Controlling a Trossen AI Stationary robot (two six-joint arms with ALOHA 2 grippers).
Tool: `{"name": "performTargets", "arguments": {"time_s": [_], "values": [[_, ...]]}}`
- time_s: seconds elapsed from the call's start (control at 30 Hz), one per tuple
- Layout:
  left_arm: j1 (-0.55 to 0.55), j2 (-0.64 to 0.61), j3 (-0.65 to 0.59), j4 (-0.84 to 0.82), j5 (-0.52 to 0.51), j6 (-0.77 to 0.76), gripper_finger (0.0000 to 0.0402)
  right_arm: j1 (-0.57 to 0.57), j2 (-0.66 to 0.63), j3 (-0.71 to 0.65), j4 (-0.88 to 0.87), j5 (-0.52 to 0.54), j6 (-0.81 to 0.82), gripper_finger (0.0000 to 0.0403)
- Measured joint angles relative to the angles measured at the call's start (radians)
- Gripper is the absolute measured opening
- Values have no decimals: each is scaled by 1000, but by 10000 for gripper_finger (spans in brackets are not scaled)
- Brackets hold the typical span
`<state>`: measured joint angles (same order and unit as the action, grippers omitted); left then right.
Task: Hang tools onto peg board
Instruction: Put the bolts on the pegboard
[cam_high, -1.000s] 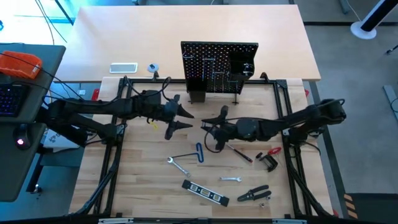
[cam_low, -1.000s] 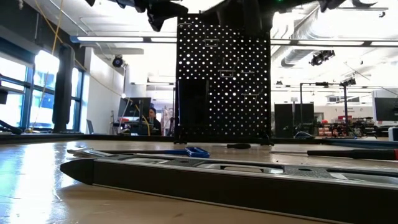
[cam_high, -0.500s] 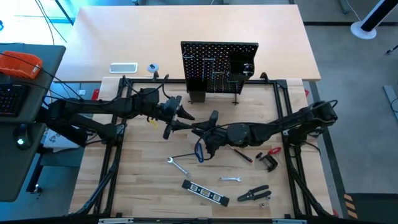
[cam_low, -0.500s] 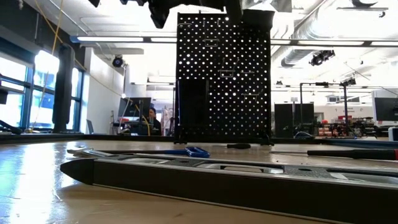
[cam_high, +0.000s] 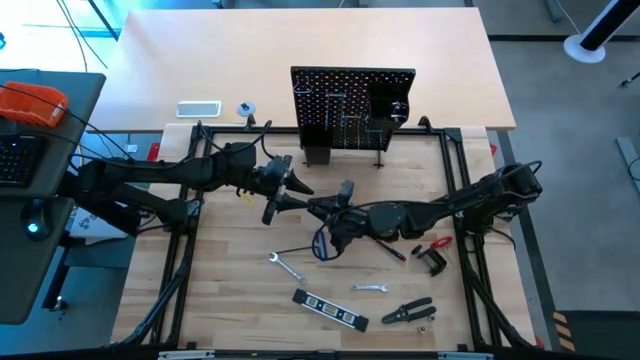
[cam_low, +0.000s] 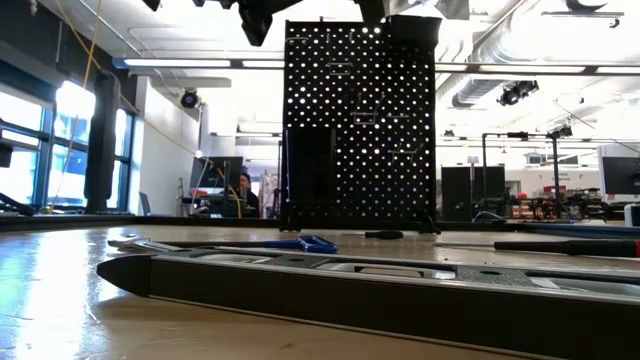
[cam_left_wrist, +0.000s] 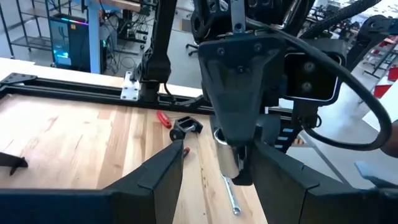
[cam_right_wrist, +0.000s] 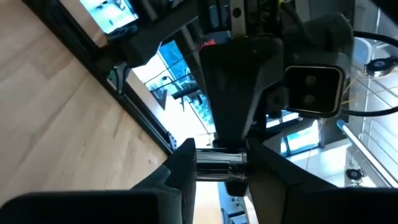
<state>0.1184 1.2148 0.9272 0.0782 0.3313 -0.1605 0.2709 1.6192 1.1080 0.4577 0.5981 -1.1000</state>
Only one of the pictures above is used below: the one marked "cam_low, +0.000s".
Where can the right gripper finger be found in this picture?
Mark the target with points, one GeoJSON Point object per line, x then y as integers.
{"type": "Point", "coordinates": [374, 12]}

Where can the short black screwdriver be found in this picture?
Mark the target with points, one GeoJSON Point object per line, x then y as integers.
{"type": "Point", "coordinates": [384, 234]}

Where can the black silver spirit level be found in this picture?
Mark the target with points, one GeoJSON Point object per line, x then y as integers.
{"type": "Point", "coordinates": [350, 310]}

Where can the straight silver peg hook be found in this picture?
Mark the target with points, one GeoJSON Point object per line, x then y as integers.
{"type": "Point", "coordinates": [398, 116]}

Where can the short ceiling light strip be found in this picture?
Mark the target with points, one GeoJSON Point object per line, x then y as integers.
{"type": "Point", "coordinates": [262, 64]}

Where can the dark ceiling panel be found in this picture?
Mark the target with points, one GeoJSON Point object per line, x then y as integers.
{"type": "Point", "coordinates": [452, 7]}

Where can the silver double prong hook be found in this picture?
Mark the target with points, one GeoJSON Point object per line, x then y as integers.
{"type": "Point", "coordinates": [402, 151]}

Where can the black upright pillar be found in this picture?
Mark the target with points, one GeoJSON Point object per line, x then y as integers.
{"type": "Point", "coordinates": [102, 150]}

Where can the tall black box holder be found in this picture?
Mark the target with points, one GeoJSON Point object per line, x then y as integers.
{"type": "Point", "coordinates": [310, 165]}

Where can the black computer monitor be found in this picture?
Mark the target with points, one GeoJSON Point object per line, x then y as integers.
{"type": "Point", "coordinates": [215, 172]}
{"type": "Point", "coordinates": [622, 175]}

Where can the person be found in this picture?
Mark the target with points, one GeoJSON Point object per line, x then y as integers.
{"type": "Point", "coordinates": [249, 200]}

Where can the large black panel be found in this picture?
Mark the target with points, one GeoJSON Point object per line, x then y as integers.
{"type": "Point", "coordinates": [470, 192]}

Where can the black metal pegboard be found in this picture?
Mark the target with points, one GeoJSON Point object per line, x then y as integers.
{"type": "Point", "coordinates": [360, 219]}

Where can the black ceiling track fixture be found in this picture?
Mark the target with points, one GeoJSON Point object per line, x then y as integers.
{"type": "Point", "coordinates": [585, 13]}

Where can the large blue-framed window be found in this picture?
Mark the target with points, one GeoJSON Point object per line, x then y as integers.
{"type": "Point", "coordinates": [25, 175]}

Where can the black slanted strut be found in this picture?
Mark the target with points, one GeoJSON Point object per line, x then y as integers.
{"type": "Point", "coordinates": [15, 204]}

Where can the black pipe stand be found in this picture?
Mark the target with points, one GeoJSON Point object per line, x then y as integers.
{"type": "Point", "coordinates": [555, 175]}

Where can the red storage boxes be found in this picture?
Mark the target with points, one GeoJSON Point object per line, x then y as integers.
{"type": "Point", "coordinates": [525, 207]}

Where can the dark blue bar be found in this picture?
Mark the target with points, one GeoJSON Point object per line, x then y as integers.
{"type": "Point", "coordinates": [590, 231]}

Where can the white plastic container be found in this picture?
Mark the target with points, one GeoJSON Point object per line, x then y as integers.
{"type": "Point", "coordinates": [634, 216]}

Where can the silver rectangular bracket hook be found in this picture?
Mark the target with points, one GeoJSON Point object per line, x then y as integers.
{"type": "Point", "coordinates": [365, 114]}
{"type": "Point", "coordinates": [340, 63]}

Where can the silver ventilation duct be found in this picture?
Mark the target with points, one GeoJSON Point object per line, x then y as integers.
{"type": "Point", "coordinates": [472, 92]}

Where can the black aluminium rig frame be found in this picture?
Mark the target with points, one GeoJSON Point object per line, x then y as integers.
{"type": "Point", "coordinates": [150, 220]}

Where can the small black camera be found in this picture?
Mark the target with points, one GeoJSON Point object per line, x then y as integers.
{"type": "Point", "coordinates": [560, 132]}

